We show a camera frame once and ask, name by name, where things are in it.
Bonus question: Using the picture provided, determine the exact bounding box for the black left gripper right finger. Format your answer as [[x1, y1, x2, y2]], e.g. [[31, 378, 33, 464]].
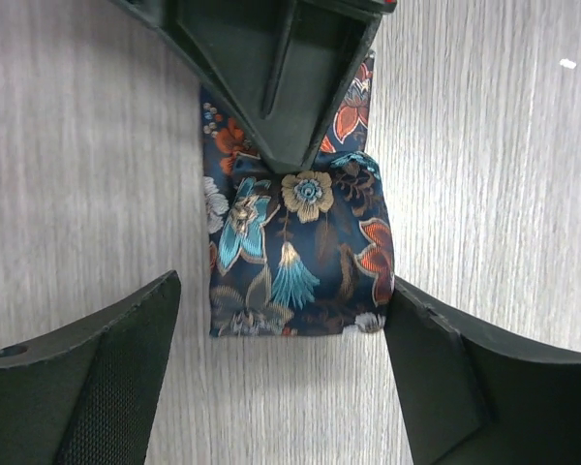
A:
[[384, 279, 581, 464]]

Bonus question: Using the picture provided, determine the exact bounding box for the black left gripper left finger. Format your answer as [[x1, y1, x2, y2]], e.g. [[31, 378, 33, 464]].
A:
[[0, 271, 181, 464]]

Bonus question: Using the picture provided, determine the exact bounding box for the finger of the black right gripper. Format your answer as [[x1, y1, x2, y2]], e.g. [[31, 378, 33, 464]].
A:
[[119, 0, 396, 172]]

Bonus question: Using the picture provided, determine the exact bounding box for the navy floral silk tie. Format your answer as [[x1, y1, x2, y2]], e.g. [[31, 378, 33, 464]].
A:
[[199, 53, 394, 337]]

